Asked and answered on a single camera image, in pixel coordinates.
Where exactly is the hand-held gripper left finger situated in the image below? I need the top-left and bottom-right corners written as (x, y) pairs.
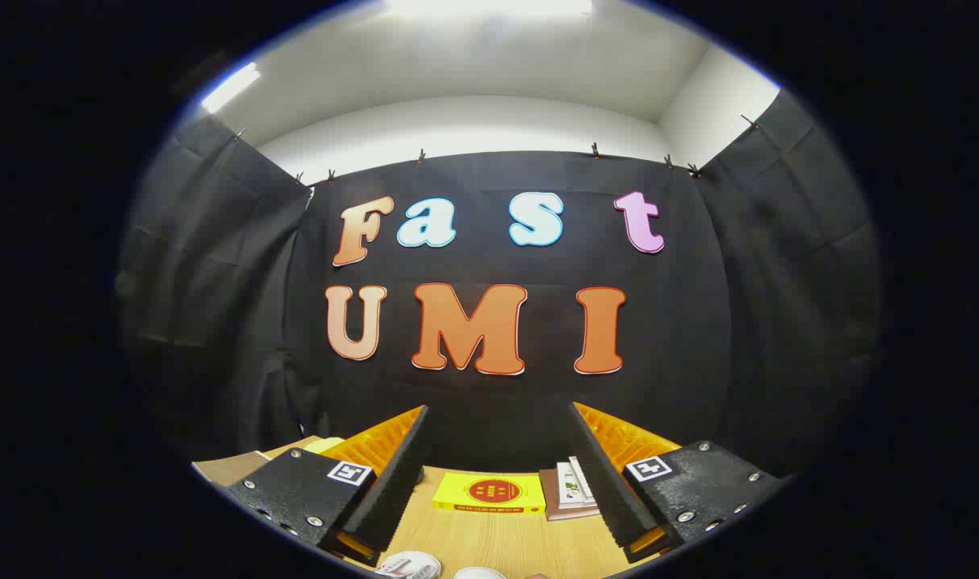
top-left (223, 404), bottom-right (431, 564)

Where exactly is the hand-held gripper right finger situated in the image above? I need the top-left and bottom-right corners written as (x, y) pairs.
top-left (568, 400), bottom-right (784, 565)

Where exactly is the beige fabric storage box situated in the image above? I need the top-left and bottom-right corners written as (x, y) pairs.
top-left (192, 450), bottom-right (272, 488)

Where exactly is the white illustrated book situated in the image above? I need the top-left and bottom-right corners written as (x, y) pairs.
top-left (568, 456), bottom-right (596, 504)

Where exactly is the brown book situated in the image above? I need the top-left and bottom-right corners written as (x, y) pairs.
top-left (539, 469), bottom-right (600, 521)

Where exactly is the yellow book red circle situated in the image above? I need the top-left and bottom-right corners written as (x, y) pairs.
top-left (433, 472), bottom-right (547, 514)

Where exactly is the row of black clips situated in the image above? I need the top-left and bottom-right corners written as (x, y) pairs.
top-left (232, 115), bottom-right (760, 183)

